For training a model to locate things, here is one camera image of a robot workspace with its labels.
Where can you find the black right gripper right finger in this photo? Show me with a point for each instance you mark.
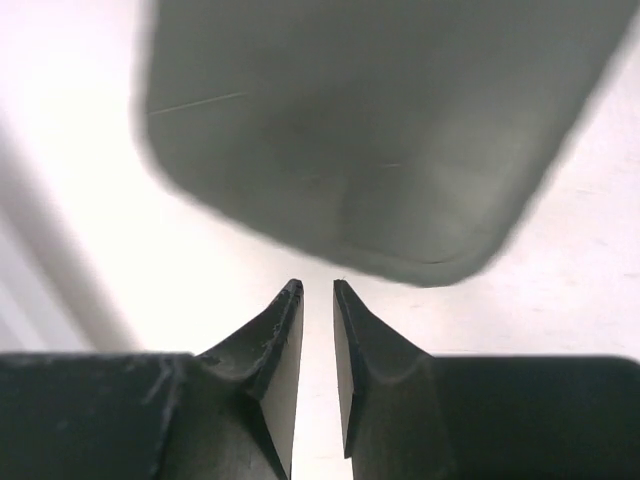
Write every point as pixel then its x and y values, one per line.
pixel 406 414

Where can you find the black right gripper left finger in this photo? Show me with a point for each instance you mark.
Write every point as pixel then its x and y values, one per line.
pixel 227 413

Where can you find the dark green plastic tray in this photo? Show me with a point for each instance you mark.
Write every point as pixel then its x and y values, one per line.
pixel 402 139

